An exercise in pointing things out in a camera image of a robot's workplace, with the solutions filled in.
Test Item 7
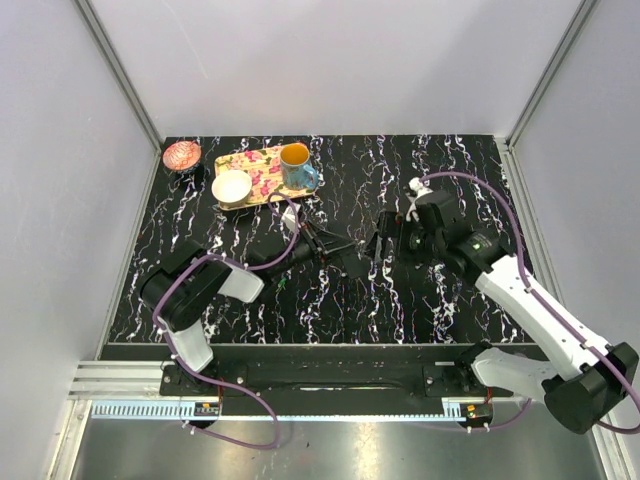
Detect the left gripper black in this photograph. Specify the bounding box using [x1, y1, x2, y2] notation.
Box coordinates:
[270, 220, 355, 279]

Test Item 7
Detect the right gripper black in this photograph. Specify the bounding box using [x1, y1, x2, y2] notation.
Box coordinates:
[361, 210, 444, 268]

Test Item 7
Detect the black remote control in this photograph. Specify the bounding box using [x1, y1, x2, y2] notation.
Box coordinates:
[341, 252, 369, 279]

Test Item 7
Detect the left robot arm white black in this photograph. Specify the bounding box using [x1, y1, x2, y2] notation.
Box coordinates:
[139, 221, 368, 396]

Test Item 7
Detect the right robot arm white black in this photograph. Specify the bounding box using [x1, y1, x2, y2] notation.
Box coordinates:
[367, 188, 639, 434]

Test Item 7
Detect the blue mug orange inside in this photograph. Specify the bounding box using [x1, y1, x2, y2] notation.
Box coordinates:
[279, 143, 319, 190]

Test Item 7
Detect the floral yellow tray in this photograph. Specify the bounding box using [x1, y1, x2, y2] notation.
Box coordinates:
[214, 145, 316, 208]

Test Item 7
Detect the white small bowl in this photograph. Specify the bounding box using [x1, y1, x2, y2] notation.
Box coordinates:
[211, 170, 253, 210]

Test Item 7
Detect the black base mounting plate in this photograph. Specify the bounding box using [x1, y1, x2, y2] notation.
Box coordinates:
[159, 345, 511, 419]

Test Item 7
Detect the red patterned bowl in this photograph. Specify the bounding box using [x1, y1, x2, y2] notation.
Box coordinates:
[162, 140, 202, 173]

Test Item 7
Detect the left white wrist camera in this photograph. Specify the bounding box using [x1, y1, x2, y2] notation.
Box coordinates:
[281, 204, 299, 232]

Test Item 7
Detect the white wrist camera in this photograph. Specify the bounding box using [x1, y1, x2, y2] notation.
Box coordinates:
[405, 177, 433, 222]
[281, 204, 299, 232]

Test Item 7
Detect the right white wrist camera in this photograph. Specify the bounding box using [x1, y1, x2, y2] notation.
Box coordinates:
[405, 177, 433, 222]

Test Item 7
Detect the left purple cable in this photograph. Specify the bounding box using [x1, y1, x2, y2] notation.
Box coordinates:
[152, 192, 304, 450]

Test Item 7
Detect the purple cable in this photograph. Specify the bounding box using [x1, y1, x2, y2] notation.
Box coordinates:
[152, 192, 304, 450]
[417, 172, 640, 434]

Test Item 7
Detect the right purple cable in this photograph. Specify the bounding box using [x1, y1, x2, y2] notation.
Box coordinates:
[417, 172, 640, 434]

